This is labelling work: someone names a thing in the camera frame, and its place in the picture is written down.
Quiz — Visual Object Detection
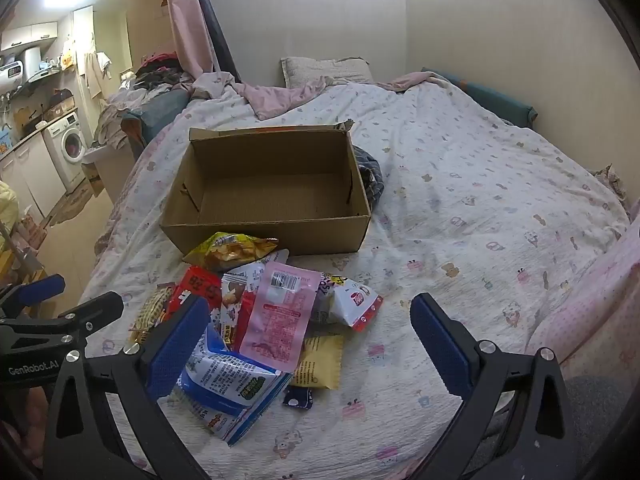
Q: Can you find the teal folded quilt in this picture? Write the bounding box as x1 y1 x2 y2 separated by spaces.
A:
120 105 173 146

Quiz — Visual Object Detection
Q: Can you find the printed white bed cover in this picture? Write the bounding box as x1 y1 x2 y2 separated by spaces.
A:
80 77 632 480

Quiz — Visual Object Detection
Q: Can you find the pale yellow snack packet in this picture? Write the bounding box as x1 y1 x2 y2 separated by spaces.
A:
290 334 346 390

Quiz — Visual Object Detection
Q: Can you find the blue white snack bag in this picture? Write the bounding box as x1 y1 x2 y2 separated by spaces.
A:
177 322 296 417

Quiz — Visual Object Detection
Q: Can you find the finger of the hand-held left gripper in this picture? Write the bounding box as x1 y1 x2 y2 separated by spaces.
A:
50 291 124 346
0 274 66 318

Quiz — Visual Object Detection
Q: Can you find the small cardboard floor box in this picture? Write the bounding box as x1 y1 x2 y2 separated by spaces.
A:
81 160 106 198

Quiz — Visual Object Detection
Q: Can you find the white wall cabinet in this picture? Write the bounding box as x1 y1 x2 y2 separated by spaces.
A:
0 7 96 51

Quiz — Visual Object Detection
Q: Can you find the plaid cloth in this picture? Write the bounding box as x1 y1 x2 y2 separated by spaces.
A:
592 164 630 206

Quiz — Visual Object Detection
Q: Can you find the dark striped cloth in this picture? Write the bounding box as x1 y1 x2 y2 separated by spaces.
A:
352 144 385 206

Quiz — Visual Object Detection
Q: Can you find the yellow cloth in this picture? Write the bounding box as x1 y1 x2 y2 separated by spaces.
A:
0 180 20 251

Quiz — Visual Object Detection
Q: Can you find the yellow chips bag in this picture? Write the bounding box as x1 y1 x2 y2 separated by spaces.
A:
182 231 279 273

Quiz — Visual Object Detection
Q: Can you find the brown white snack packet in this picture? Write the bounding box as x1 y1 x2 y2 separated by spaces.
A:
220 280 248 351

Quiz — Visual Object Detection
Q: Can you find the teal bolster cushion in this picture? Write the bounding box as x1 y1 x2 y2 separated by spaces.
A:
421 66 537 128

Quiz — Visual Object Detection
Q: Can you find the grey cloth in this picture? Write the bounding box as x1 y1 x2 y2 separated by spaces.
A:
560 372 636 461

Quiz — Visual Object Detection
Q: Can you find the floor rug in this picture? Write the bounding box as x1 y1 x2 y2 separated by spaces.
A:
50 187 93 226

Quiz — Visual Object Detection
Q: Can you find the white kitchen cabinet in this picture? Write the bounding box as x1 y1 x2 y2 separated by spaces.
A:
0 135 68 218

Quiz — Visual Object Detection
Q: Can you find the red label snack packet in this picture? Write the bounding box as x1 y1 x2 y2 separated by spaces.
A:
167 265 223 328

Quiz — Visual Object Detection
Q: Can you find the pink dotted blanket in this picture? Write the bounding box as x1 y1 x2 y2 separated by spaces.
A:
525 220 640 376

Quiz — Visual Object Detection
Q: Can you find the black pole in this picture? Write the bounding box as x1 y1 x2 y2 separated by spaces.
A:
187 0 243 83

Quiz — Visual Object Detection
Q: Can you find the grey pillow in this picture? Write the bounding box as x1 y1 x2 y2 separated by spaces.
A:
280 56 375 88

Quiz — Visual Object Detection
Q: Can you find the small dark blue packet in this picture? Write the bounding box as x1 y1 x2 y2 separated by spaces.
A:
282 384 317 408

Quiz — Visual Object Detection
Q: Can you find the pale white snack packet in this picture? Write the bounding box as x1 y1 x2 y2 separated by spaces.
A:
222 249 290 291

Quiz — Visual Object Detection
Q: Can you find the pink snack packet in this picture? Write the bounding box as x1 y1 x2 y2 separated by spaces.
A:
239 261 323 373

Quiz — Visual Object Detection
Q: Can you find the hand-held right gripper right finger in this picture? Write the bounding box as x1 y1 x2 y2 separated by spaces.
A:
410 292 601 480

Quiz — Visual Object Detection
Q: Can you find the pink curtain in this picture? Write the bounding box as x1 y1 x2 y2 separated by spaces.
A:
165 0 217 77

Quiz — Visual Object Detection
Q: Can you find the beige striped snack packet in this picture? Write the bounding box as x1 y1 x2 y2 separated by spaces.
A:
129 282 176 346

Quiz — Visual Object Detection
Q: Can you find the hanging beige towel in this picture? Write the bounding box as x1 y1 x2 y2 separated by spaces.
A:
82 51 113 101

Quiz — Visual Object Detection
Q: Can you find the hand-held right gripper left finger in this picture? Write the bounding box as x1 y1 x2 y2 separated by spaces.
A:
42 294 211 480

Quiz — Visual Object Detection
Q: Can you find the white washing machine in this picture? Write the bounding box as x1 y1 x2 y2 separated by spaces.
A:
42 111 88 191

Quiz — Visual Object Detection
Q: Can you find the white red snack bag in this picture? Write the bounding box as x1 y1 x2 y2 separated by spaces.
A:
310 272 385 333

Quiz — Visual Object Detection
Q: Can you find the pile of dark clothes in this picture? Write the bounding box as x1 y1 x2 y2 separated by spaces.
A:
132 51 196 92

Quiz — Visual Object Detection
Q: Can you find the brown cardboard box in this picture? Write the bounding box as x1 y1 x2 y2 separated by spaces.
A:
159 119 372 257

